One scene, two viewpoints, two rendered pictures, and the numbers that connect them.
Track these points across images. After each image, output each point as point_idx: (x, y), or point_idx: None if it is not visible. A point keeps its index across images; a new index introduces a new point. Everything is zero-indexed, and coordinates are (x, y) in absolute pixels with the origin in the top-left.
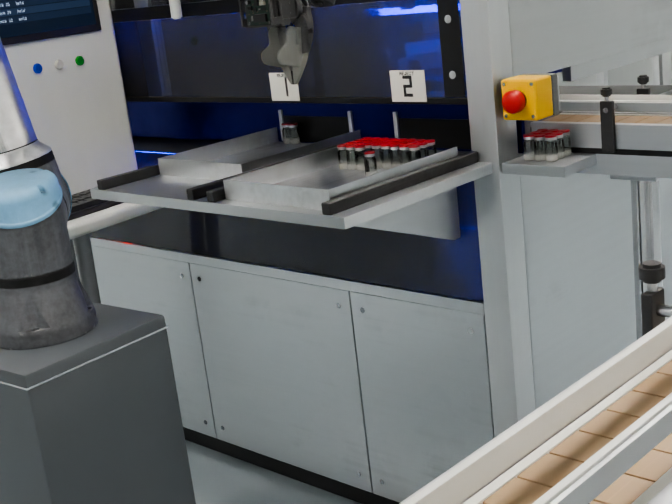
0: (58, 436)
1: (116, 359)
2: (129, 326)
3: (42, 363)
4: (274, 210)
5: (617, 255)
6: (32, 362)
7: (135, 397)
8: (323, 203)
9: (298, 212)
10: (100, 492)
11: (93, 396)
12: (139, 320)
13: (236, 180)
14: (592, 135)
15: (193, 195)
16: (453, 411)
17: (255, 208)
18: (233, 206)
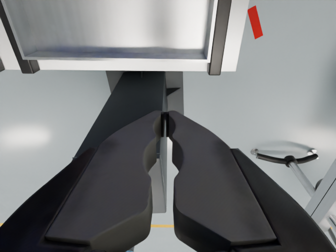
0: (166, 183)
1: (163, 175)
2: (158, 174)
3: (161, 206)
4: (137, 70)
5: None
6: (156, 207)
7: (163, 155)
8: (212, 75)
9: (172, 70)
10: (165, 154)
11: (164, 177)
12: (155, 168)
13: (21, 37)
14: None
15: (1, 70)
16: None
17: (108, 70)
18: (73, 69)
